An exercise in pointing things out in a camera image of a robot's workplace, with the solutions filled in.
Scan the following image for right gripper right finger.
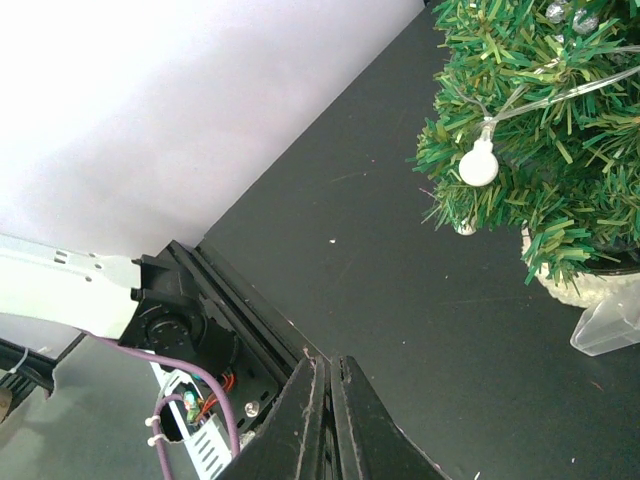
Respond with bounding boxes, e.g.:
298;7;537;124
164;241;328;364
330;356;448;480

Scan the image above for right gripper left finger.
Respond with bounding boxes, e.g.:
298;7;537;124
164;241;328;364
220;357;329;480

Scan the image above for white bulb string lights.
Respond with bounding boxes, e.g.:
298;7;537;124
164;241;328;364
457;0;640;357

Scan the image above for small green christmas tree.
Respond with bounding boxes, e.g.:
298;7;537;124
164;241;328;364
405;0;640;309

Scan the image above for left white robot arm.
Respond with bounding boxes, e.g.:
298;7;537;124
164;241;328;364
1;235;240;376

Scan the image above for left circuit board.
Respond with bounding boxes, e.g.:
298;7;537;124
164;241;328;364
182;371;236;426

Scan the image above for white slotted cable duct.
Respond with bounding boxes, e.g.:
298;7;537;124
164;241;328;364
147;362;233;479

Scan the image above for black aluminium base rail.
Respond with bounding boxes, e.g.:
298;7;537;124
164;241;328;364
0;239;331;431

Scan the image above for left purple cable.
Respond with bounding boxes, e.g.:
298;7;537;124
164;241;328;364
92;334;242;480

